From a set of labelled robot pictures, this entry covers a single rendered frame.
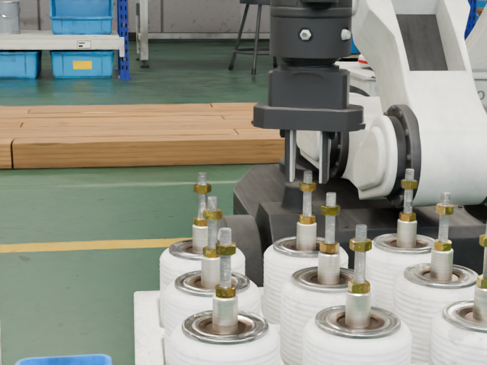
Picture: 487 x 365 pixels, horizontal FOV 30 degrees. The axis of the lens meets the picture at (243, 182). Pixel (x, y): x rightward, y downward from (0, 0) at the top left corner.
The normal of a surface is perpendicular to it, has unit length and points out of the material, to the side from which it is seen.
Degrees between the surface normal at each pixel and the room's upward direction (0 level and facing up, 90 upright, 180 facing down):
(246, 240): 36
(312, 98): 90
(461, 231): 46
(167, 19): 90
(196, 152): 90
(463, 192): 124
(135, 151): 90
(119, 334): 0
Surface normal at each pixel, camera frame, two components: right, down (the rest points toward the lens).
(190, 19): 0.16, 0.21
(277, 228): 0.11, -0.54
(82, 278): 0.01, -0.98
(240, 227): 0.04, -0.80
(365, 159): -0.99, 0.03
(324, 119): -0.19, 0.21
